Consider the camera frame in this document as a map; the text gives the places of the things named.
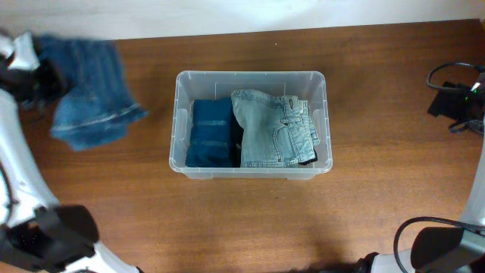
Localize black garment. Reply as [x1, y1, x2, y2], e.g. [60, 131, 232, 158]
[299, 149, 318, 166]

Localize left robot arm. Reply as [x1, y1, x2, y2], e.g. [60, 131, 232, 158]
[1, 32, 146, 272]

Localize clear plastic storage bin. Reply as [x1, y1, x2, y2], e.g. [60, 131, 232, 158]
[169, 71, 333, 180]

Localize teal blue garment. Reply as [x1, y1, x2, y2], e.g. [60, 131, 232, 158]
[186, 97, 233, 168]

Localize light blue jeans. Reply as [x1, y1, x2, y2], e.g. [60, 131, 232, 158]
[231, 89, 320, 168]

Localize dark navy garment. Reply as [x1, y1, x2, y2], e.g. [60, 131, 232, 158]
[231, 118, 244, 168]

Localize dark blue jeans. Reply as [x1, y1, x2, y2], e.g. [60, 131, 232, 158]
[37, 35, 147, 151]

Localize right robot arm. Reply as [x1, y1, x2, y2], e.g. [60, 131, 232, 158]
[353, 63, 484, 272]

